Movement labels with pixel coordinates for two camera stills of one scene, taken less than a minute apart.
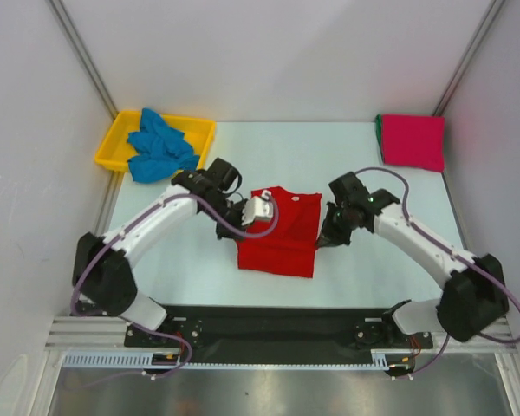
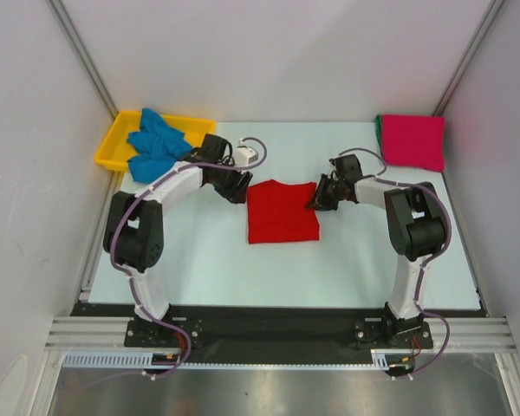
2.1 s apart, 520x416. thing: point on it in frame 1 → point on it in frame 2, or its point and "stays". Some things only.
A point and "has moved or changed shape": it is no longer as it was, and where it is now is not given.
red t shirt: (291, 250) has moved or changed shape
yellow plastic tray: (113, 152) stays
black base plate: (278, 335) stays
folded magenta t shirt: (412, 140) stays
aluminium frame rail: (82, 333) stays
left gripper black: (237, 223) → (237, 192)
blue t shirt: (162, 150) stays
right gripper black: (328, 236) → (321, 203)
